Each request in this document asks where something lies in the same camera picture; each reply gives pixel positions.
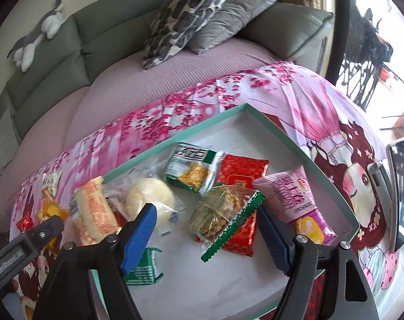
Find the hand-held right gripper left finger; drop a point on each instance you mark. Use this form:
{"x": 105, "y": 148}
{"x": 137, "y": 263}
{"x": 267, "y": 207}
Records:
{"x": 138, "y": 240}

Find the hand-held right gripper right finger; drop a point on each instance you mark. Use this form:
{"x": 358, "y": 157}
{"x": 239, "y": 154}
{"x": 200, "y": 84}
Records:
{"x": 275, "y": 240}

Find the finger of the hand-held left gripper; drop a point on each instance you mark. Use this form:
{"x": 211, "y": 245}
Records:
{"x": 45, "y": 233}

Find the yellow biscuit packet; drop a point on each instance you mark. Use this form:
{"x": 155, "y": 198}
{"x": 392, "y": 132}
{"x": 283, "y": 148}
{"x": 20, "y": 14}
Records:
{"x": 53, "y": 210}

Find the small green snack packet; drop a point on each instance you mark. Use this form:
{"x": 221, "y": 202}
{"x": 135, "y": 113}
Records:
{"x": 145, "y": 268}

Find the pink swiss roll packet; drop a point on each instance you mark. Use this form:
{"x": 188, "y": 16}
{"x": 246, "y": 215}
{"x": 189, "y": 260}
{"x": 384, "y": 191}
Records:
{"x": 288, "y": 196}

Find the clear packet with white bun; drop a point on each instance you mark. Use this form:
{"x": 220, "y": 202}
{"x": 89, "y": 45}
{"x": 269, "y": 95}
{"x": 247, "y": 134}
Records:
{"x": 152, "y": 195}

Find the orange white cracker packet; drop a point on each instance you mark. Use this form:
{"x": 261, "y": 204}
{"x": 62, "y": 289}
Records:
{"x": 92, "y": 210}

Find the clear green-edged cookie packet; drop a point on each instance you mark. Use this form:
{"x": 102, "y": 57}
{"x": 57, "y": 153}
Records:
{"x": 218, "y": 216}

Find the green-rimmed white box lid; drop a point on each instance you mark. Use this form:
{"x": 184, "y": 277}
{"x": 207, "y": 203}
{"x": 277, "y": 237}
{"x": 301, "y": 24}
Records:
{"x": 188, "y": 283}

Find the large red snack packet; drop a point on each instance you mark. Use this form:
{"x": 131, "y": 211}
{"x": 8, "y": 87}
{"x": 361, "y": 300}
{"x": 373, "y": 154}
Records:
{"x": 243, "y": 171}

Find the silver green snack packet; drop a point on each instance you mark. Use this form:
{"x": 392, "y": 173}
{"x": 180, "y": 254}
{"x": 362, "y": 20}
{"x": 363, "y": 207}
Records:
{"x": 188, "y": 170}

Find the red candy packet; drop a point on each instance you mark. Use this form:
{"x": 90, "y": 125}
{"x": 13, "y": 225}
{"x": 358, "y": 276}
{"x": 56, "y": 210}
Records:
{"x": 24, "y": 223}

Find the small white snack packet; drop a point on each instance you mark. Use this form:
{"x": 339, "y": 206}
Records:
{"x": 52, "y": 181}

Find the smartphone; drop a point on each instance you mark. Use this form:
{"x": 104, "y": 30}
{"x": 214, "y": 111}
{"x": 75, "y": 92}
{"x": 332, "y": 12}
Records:
{"x": 400, "y": 193}

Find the pink printed blanket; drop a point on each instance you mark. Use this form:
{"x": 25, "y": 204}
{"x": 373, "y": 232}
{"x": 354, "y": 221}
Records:
{"x": 322, "y": 113}

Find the grey green sofa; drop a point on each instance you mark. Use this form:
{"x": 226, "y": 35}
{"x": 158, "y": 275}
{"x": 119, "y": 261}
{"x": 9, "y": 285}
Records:
{"x": 105, "y": 33}

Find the grey white plush dog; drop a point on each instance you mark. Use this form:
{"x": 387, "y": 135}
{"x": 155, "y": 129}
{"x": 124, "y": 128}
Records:
{"x": 52, "y": 23}

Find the black metal rack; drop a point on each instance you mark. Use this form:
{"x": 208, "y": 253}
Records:
{"x": 365, "y": 46}

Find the grey quilted pillow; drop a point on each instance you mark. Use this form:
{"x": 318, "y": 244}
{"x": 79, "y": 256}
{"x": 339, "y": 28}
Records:
{"x": 232, "y": 20}

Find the black white patterned pillow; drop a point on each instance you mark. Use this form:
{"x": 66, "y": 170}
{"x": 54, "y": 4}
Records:
{"x": 188, "y": 13}

